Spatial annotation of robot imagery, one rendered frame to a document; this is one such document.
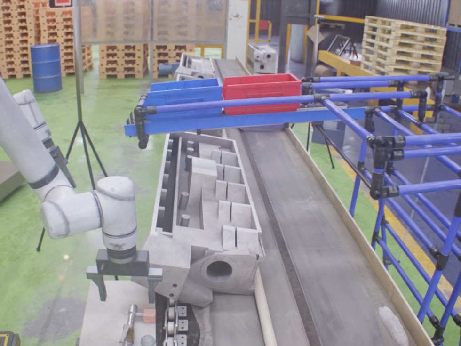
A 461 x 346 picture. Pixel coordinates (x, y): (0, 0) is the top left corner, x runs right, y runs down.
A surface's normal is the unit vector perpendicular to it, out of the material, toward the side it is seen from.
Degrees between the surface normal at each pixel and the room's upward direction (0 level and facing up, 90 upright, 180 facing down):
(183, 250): 30
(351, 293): 0
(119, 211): 89
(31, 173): 101
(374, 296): 1
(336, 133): 90
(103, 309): 0
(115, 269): 90
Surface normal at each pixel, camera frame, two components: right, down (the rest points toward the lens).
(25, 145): 0.70, 0.25
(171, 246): 0.46, -0.66
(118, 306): 0.04, -0.91
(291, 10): 0.07, 0.41
